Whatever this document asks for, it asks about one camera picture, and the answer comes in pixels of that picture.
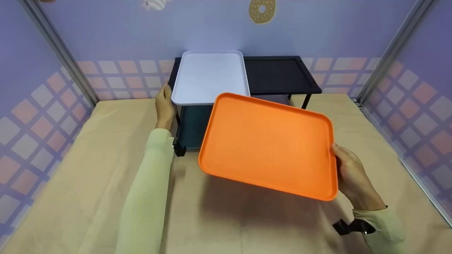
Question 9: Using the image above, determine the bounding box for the person's right hand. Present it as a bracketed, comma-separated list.
[331, 143, 387, 211]

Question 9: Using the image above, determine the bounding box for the person's left hand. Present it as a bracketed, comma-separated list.
[155, 84, 177, 132]

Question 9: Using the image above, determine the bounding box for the white plastic tray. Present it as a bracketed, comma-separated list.
[171, 50, 251, 106]

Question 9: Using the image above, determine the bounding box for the orange plastic tray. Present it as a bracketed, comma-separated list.
[198, 92, 339, 201]

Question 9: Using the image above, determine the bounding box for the person's right forearm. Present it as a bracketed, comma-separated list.
[352, 206, 410, 254]

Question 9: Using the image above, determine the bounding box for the black wrist band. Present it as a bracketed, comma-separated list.
[172, 140, 187, 157]
[332, 218, 376, 236]

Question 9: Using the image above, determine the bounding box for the black two-tier shelf rack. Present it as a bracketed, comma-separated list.
[168, 56, 322, 153]

